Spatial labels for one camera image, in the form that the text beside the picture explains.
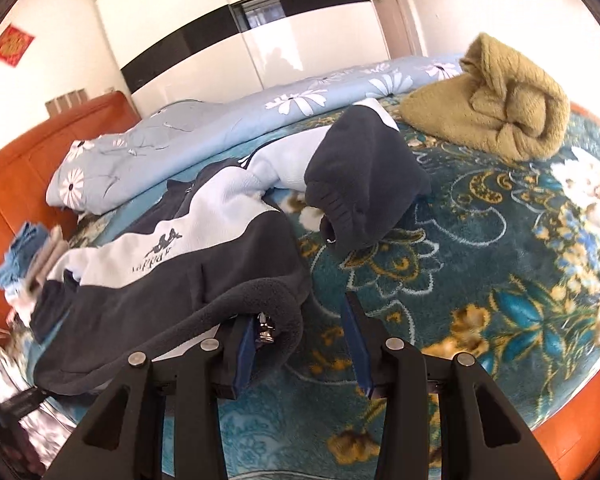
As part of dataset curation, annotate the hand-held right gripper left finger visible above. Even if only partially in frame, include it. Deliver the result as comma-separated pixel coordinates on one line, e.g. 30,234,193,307
44,312,272,480

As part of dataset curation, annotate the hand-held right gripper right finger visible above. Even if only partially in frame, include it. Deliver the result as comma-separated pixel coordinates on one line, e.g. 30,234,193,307
341,291,563,480

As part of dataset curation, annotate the navy and white fleece jacket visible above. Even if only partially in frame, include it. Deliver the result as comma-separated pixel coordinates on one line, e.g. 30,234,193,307
30,97,433,396

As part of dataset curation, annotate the pile of folded clothes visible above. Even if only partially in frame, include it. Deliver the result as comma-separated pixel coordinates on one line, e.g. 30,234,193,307
0,221,71,311

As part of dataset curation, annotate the teal floral bed blanket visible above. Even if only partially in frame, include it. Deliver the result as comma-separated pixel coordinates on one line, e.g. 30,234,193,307
10,95,600,480

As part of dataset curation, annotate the light blue floral quilt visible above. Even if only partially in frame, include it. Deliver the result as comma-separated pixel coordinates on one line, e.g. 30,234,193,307
46,53,473,215

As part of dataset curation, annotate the olive green fleece blanket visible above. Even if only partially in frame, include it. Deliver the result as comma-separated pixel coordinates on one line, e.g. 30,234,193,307
399,32,572,162

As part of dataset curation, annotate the white and black wardrobe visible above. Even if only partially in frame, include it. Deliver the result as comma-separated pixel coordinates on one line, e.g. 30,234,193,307
94,0,392,111

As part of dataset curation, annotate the wooden door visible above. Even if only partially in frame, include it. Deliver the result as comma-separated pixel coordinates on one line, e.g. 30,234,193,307
357,0,421,60

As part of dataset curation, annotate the orange wooden bed frame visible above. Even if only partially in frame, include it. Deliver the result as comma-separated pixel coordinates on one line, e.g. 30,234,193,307
0,91,143,333

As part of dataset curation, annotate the red wall decoration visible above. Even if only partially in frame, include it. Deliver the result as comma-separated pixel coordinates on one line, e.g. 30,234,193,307
0,24,36,68

